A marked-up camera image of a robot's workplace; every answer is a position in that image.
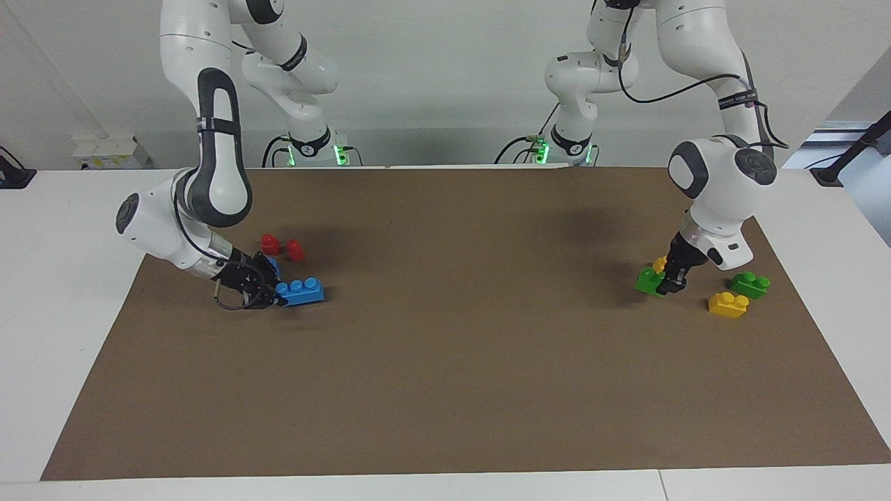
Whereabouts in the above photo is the black pole stand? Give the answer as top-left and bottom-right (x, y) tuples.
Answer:
(810, 111), (891, 187)

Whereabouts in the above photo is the white power strip box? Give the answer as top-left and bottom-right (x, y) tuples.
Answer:
(72, 135), (151, 170)

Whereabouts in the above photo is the black clamp mount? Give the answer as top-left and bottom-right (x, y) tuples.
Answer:
(0, 146), (37, 190)

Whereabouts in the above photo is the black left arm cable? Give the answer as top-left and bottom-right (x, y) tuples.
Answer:
(616, 28), (791, 150)

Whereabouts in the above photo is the green two-stud block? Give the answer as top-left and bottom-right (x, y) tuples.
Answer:
(729, 271), (772, 301)
(635, 267), (668, 298)

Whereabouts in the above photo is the brown table mat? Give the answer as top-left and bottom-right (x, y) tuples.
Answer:
(40, 166), (891, 482)

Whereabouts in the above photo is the black base cable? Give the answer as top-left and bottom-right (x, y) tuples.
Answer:
(262, 134), (293, 168)
(494, 134), (551, 166)

